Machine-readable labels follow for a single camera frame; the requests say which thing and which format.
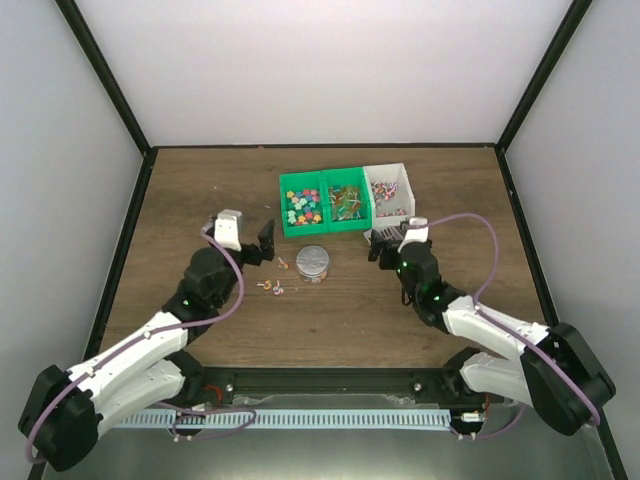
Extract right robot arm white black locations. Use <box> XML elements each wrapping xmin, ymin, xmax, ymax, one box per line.
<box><xmin>365</xmin><ymin>221</ymin><xmax>616</xmax><ymax>436</ymax></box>

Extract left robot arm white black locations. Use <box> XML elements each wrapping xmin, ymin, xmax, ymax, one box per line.
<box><xmin>18</xmin><ymin>209</ymin><xmax>275</xmax><ymax>471</ymax></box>

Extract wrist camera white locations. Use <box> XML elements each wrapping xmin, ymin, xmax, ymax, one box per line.
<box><xmin>213</xmin><ymin>209</ymin><xmax>243</xmax><ymax>252</ymax></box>
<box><xmin>399</xmin><ymin>217</ymin><xmax>429</xmax><ymax>249</ymax></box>

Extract green bin candies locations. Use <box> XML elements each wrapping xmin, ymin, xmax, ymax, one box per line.
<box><xmin>321</xmin><ymin>167</ymin><xmax>373</xmax><ymax>233</ymax></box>
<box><xmin>279</xmin><ymin>171</ymin><xmax>328</xmax><ymax>238</ymax></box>

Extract lilac slotted plastic scoop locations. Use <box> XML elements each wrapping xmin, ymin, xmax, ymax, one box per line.
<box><xmin>364</xmin><ymin>225</ymin><xmax>405</xmax><ymax>245</ymax></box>

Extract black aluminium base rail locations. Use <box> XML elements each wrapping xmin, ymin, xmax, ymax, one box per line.
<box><xmin>165</xmin><ymin>366</ymin><xmax>485</xmax><ymax>407</ymax></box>

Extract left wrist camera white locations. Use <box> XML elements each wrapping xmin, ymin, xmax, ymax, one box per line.
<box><xmin>213</xmin><ymin>209</ymin><xmax>243</xmax><ymax>252</ymax></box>

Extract spilled lollipop left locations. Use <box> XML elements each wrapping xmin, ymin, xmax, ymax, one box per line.
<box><xmin>256</xmin><ymin>280</ymin><xmax>272</xmax><ymax>290</ymax></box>

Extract white bin striped candies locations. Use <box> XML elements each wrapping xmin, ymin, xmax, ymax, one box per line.
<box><xmin>363</xmin><ymin>163</ymin><xmax>415</xmax><ymax>229</ymax></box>

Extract round grey metal lid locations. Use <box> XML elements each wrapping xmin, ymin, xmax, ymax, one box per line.
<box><xmin>295</xmin><ymin>245</ymin><xmax>330</xmax><ymax>273</ymax></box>

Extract light blue slotted cable duct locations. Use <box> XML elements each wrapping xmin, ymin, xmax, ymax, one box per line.
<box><xmin>118</xmin><ymin>409</ymin><xmax>451</xmax><ymax>431</ymax></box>

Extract clear plastic round container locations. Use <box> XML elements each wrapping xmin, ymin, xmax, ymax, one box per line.
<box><xmin>298</xmin><ymin>270</ymin><xmax>329</xmax><ymax>284</ymax></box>

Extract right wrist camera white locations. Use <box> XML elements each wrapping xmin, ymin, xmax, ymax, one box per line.
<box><xmin>399</xmin><ymin>217</ymin><xmax>429</xmax><ymax>249</ymax></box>

